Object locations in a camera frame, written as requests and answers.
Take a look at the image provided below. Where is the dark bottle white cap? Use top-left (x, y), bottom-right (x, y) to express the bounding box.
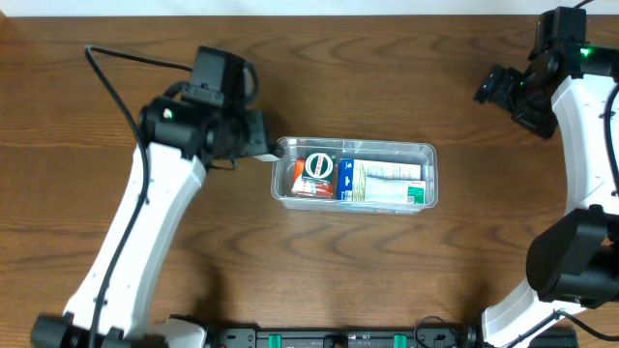
top-left (254, 154), bottom-right (280, 162)

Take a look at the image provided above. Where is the blue illustrated box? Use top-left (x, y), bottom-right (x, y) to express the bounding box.
top-left (337, 159), bottom-right (423, 205)

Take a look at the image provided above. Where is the red cardboard box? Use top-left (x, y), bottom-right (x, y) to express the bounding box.
top-left (291, 159), bottom-right (334, 199)

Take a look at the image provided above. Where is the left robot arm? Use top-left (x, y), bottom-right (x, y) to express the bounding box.
top-left (31, 96), bottom-right (272, 347)

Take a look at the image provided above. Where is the white green box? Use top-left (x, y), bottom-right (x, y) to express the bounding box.
top-left (364, 177), bottom-right (427, 205)

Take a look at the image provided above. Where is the green square box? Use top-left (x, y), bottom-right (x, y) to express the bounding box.
top-left (302, 151), bottom-right (337, 185)

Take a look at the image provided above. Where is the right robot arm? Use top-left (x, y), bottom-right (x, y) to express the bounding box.
top-left (475, 40), bottom-right (618, 347)

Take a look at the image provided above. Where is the clear plastic container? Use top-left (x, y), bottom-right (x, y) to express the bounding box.
top-left (271, 137), bottom-right (438, 215)

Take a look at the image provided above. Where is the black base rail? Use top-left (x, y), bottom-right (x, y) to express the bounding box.
top-left (207, 327), bottom-right (580, 348)

